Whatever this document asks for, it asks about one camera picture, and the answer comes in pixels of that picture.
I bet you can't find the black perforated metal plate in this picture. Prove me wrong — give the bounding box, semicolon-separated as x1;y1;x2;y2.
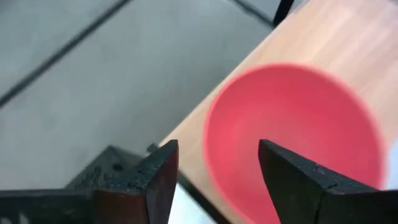
64;144;147;190

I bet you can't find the light wooden shelf board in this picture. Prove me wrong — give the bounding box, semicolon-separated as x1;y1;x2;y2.
160;0;398;224

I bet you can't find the coral red plastic bowl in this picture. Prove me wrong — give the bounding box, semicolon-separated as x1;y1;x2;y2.
202;62;388;224

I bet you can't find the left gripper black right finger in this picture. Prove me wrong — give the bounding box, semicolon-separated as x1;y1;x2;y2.
257;139;398;224

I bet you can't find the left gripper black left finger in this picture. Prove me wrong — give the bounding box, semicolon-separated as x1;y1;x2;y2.
0;139;180;224

